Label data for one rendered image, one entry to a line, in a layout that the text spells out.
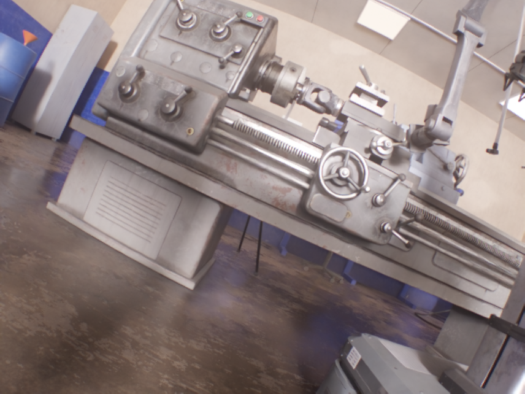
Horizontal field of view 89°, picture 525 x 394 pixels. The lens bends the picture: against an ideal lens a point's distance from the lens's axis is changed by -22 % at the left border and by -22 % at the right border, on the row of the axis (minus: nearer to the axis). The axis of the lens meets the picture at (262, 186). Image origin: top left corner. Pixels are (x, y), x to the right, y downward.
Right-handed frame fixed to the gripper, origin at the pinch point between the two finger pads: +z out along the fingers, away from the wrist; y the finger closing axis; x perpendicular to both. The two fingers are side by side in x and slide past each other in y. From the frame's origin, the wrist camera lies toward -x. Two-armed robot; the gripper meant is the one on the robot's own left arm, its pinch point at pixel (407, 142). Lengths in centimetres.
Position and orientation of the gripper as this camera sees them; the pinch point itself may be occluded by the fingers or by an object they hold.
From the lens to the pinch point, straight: 130.5
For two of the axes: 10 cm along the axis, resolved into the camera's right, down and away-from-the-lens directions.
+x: -10.0, -0.6, 0.0
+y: 0.6, -10.0, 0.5
